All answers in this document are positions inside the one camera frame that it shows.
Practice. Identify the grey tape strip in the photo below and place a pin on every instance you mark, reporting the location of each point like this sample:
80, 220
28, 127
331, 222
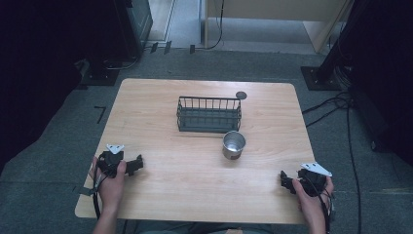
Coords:
83, 190

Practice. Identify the wooden cabinet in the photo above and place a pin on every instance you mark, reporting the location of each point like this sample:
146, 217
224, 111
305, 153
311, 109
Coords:
276, 9

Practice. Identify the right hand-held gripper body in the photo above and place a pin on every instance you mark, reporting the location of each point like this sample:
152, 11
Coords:
312, 182

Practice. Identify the black stand base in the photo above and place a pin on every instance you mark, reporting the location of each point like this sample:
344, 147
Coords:
319, 79
99, 76

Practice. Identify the dark green cabinet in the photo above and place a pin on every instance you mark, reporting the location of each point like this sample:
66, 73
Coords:
139, 19

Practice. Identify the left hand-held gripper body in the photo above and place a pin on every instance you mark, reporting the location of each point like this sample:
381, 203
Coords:
110, 161

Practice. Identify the dark round table cap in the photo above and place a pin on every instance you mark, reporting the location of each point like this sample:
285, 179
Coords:
241, 95

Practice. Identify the person's left hand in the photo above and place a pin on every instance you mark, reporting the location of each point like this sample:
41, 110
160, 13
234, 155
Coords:
112, 188

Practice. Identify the person's right hand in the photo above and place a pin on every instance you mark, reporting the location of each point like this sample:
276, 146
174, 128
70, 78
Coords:
311, 204

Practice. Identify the metal cup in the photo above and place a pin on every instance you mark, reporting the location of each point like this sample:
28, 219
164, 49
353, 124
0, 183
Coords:
233, 144

